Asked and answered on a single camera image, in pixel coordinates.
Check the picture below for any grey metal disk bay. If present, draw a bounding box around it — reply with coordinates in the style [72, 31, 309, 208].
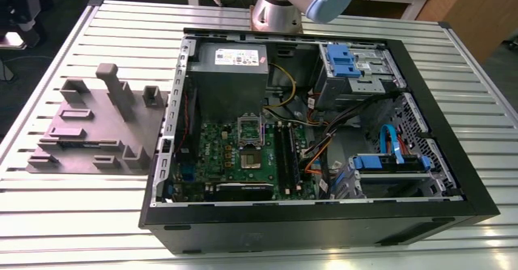
[331, 154, 461, 200]

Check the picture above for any black open PC case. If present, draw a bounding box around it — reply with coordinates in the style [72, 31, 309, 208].
[138, 27, 502, 255]

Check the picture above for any wooden cabinet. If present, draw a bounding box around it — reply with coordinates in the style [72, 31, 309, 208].
[416, 0, 518, 64]

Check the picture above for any hard disk in blue carrier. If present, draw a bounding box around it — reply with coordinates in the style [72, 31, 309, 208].
[348, 154, 432, 174]

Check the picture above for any CPU socket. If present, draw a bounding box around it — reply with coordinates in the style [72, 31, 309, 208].
[237, 147, 265, 169]

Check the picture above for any orange wire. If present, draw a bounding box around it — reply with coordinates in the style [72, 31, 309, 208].
[303, 139, 336, 177]

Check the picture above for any yellow wire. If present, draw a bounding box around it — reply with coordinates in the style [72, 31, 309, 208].
[264, 62, 299, 109]

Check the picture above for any black RAM slot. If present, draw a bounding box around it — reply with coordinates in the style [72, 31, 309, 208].
[284, 123, 303, 192]
[275, 123, 292, 194]

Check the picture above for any green motherboard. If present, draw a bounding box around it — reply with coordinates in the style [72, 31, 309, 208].
[166, 121, 320, 203]

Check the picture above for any red black twisted wire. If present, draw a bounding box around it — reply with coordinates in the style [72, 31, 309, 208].
[177, 92, 194, 155]

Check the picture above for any grey metal drive cage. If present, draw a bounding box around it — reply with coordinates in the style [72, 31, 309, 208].
[313, 41, 408, 110]

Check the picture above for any small blue drive latch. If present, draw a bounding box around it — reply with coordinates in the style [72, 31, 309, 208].
[333, 63, 361, 78]

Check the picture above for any black sleeved wire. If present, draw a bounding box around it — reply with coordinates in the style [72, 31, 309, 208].
[305, 95, 397, 154]

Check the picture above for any blue flat wire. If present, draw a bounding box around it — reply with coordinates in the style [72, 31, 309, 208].
[379, 124, 405, 164]

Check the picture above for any grey power supply unit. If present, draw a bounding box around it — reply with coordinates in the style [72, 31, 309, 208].
[188, 42, 269, 122]

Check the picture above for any black graphics card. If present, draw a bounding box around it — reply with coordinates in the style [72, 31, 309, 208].
[208, 181, 276, 203]

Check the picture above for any large blue drive latch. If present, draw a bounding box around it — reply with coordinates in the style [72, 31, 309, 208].
[327, 44, 357, 67]

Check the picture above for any grey plastic parts rack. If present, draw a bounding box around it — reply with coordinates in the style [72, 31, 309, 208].
[24, 63, 170, 176]

